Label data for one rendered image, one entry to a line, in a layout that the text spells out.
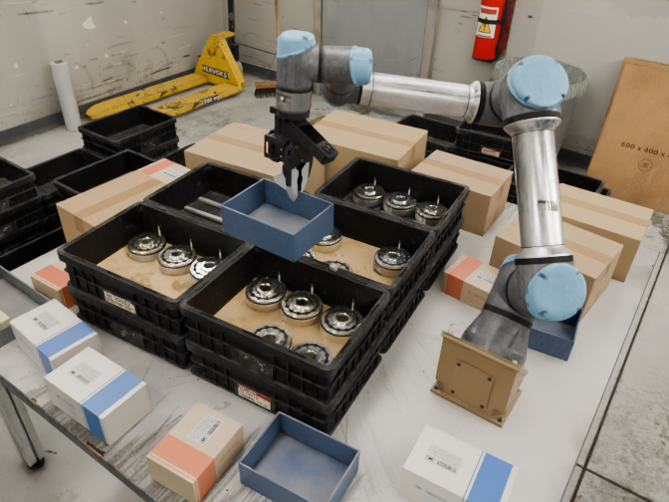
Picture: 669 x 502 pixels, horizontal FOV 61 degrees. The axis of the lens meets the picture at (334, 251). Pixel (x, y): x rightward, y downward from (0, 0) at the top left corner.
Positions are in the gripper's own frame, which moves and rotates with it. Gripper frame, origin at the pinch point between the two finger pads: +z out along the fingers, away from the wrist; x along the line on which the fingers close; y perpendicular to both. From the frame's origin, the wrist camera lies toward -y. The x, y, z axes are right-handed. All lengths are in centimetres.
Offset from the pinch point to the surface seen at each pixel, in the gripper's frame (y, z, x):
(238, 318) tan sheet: 6.1, 30.5, 13.6
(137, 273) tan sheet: 40, 31, 17
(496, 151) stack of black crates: 15, 47, -185
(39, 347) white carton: 39, 37, 46
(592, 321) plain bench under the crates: -63, 39, -58
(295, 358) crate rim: -19.4, 21.4, 23.5
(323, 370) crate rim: -25.8, 21.3, 22.6
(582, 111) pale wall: 5, 52, -314
